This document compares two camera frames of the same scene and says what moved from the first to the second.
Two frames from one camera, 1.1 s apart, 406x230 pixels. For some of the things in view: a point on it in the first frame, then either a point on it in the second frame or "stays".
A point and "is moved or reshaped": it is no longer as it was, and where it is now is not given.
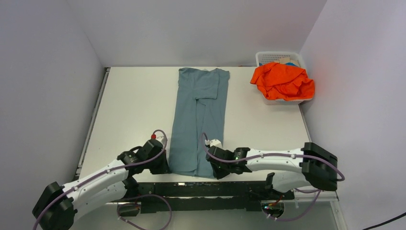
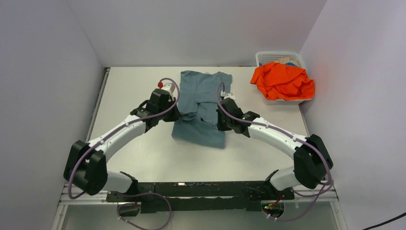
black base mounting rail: x=202 y=197 stays
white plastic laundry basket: x=270 y=57 stays
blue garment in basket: x=291 y=63 stays
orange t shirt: x=281 y=82 stays
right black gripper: x=219 y=175 -> x=219 y=126
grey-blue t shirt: x=200 y=108 is moved or reshaped
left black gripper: x=163 y=168 -> x=175 y=116
